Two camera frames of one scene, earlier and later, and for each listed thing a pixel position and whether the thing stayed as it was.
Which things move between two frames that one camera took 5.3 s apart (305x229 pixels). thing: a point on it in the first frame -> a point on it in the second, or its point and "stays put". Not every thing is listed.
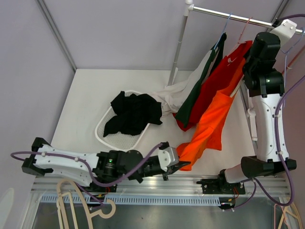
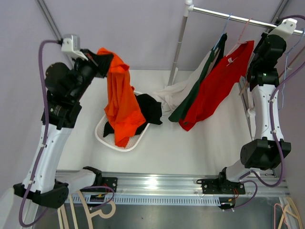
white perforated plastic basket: x=123 y=141 stays put
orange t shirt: x=208 y=131 -> x=121 y=104
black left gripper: x=174 y=169 -> x=100 y=63
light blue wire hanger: x=286 y=56 stays put
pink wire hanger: x=240 y=42 stays put
